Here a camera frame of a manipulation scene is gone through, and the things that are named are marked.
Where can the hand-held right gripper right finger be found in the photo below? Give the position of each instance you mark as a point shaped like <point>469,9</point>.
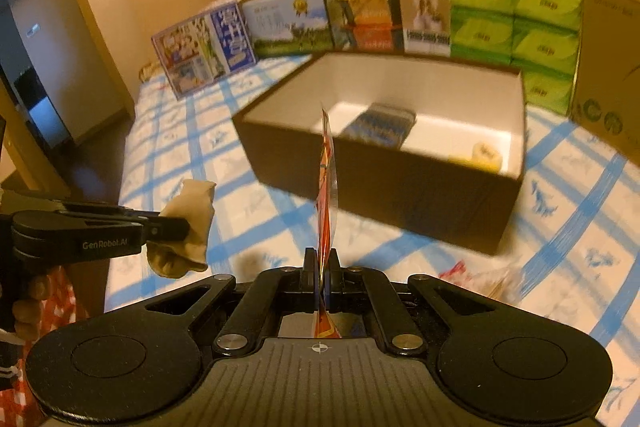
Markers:
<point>334,279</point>

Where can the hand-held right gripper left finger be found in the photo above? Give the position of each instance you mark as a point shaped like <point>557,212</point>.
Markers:
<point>310,272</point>

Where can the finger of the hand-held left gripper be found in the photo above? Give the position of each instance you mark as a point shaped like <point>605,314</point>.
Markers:
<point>165,227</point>
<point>100,208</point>

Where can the beige packet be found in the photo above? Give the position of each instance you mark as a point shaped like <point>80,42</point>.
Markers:
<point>192,212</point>

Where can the orange heat pack packet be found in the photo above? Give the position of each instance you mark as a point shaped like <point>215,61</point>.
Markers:
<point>327,187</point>

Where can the bag of cotton swabs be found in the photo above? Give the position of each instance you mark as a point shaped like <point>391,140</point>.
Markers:
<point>480,279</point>

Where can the striped knitted pouch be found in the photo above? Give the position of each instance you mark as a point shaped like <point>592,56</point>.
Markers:
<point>382,124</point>

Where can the yellow and green sponge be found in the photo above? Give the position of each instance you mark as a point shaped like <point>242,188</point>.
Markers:
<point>487,157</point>

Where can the person's left hand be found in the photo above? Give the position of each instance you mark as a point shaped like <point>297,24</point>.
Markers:
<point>30,302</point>

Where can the red checkered cloth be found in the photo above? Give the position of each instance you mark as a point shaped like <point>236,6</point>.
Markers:
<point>55,307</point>

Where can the blue checkered bed sheet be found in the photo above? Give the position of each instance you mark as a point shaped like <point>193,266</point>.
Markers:
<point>175,147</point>

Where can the blue milk carton box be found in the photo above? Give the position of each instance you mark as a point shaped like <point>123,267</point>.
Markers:
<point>200,47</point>

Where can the light blue cow milk box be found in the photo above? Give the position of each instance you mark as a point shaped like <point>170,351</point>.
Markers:
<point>285,24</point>

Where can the brown instant noodle bowl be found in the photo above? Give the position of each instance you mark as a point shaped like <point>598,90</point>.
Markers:
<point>370,9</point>

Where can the white product box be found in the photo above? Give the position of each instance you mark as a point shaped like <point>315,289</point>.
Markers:
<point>425,19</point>

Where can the pack of green tissue packets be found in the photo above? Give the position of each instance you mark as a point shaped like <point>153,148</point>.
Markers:
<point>500,32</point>

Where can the large cardboard box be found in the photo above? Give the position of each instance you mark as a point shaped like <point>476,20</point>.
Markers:
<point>610,57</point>

